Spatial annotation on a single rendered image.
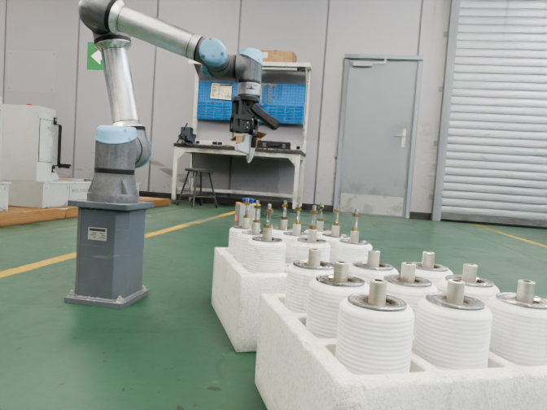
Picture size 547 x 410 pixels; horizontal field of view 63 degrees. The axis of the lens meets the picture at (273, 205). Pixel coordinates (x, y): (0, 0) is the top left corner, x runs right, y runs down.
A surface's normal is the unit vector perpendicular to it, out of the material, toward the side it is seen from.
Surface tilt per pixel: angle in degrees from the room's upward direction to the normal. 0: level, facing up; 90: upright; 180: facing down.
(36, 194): 90
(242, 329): 90
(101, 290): 90
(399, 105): 90
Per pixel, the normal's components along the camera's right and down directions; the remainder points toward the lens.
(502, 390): 0.26, 0.07
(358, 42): -0.15, 0.05
